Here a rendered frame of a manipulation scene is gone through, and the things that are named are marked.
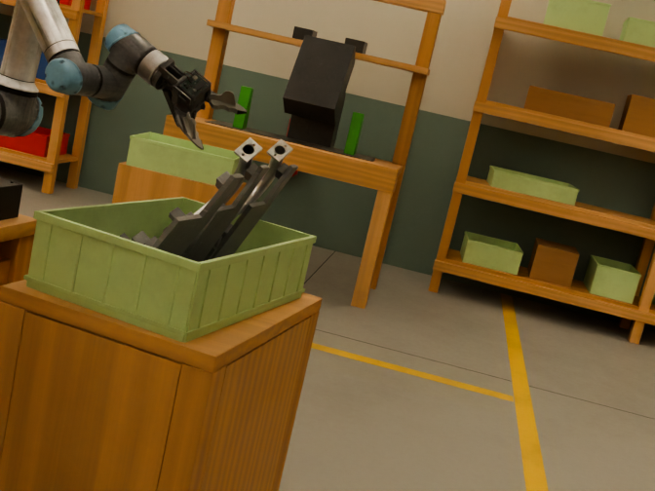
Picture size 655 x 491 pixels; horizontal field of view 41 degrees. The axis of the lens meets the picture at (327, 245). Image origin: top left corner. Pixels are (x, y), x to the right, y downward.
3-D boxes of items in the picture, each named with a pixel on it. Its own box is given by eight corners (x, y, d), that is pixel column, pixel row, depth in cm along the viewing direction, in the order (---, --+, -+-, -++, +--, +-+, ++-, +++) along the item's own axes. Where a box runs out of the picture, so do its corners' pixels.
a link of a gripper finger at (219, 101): (249, 100, 203) (209, 94, 201) (246, 116, 208) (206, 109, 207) (250, 90, 204) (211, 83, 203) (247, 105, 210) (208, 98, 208)
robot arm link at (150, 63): (136, 81, 207) (161, 62, 211) (150, 94, 207) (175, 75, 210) (137, 60, 201) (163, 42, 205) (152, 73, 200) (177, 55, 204)
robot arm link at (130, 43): (114, 51, 213) (132, 20, 210) (147, 78, 211) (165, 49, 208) (96, 50, 205) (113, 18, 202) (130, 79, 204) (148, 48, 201)
